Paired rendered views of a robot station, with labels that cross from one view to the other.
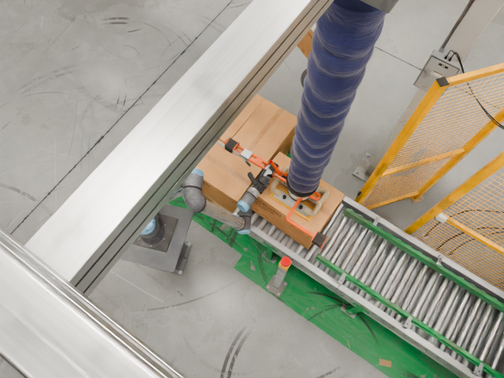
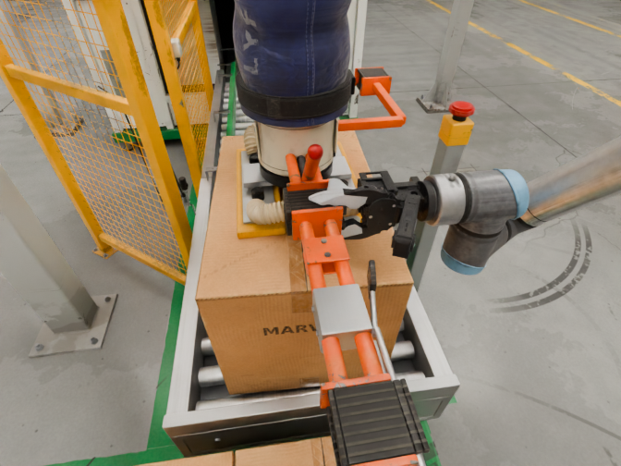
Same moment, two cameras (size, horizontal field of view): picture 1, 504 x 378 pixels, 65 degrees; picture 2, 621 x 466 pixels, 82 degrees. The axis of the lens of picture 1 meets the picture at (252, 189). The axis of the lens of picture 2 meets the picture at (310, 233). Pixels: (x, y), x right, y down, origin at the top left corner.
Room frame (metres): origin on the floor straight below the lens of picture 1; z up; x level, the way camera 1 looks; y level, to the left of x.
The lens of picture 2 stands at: (1.54, 0.21, 1.47)
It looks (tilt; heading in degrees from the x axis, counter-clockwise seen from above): 43 degrees down; 227
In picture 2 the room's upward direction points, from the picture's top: straight up
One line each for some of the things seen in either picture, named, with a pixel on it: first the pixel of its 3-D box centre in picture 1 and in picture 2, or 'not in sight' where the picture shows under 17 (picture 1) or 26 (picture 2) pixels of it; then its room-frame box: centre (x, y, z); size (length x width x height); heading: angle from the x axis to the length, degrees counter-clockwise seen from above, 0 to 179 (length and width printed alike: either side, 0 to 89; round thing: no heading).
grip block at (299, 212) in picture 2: (271, 169); (313, 208); (1.22, -0.14, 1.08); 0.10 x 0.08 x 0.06; 146
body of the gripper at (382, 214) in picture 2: (260, 184); (392, 201); (1.10, -0.06, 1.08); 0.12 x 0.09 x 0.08; 145
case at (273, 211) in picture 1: (294, 201); (298, 250); (1.09, -0.33, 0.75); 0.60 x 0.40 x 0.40; 53
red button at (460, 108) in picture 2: (286, 262); (460, 112); (0.56, -0.23, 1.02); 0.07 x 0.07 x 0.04
